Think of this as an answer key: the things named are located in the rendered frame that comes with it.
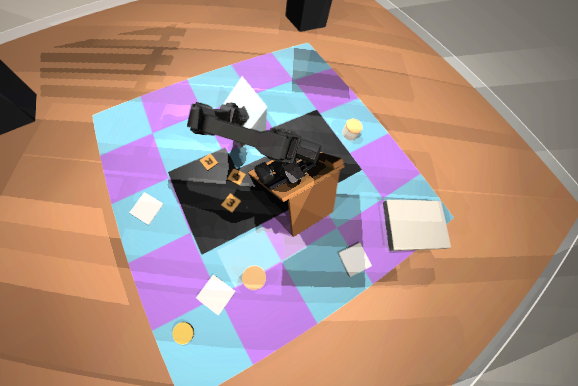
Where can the yellow round disc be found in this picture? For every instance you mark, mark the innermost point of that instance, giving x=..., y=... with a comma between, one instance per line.
x=183, y=333

